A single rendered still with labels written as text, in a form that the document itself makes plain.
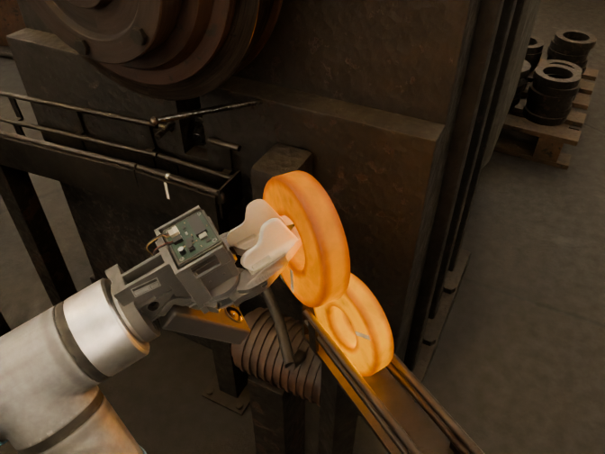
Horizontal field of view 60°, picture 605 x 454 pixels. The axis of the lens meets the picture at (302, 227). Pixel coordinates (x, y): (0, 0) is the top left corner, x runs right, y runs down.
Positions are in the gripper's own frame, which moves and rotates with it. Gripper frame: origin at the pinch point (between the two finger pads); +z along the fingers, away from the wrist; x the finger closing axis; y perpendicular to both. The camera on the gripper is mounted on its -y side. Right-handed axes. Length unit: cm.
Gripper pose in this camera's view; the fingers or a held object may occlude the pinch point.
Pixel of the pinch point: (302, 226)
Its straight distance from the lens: 58.4
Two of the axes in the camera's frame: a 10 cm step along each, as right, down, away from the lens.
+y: -2.4, -6.4, -7.3
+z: 8.5, -5.0, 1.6
